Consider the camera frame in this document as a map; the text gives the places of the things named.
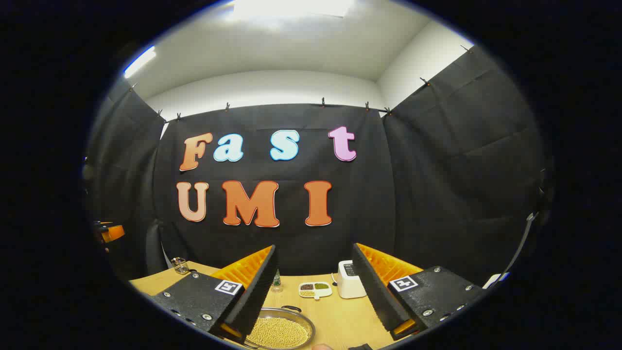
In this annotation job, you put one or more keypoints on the thin dark pole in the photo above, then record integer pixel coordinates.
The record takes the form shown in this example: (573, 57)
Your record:
(525, 238)

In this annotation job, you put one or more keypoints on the row of black cloth clips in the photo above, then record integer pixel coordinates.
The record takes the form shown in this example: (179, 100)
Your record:
(322, 102)

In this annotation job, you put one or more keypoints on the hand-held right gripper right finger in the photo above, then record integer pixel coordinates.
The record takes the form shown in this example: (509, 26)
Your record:
(374, 291)

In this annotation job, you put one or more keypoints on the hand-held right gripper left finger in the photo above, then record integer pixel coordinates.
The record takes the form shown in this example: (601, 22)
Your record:
(257, 296)

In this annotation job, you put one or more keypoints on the ceiling light panel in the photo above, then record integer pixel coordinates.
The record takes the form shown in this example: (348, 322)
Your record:
(291, 7)
(140, 61)

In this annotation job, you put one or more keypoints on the white divided bean dish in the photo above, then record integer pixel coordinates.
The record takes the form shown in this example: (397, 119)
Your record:
(315, 293)

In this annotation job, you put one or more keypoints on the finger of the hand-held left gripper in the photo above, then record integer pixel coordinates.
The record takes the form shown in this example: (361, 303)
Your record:
(113, 234)

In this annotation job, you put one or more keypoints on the clear plastic water bottle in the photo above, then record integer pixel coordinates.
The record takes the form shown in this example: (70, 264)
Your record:
(277, 282)

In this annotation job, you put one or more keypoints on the small white object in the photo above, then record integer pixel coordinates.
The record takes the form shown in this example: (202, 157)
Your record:
(495, 280)

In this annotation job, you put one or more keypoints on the pile of soybeans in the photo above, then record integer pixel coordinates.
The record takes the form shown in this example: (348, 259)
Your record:
(279, 333)

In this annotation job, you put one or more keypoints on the white toaster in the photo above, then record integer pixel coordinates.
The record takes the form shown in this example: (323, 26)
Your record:
(347, 284)

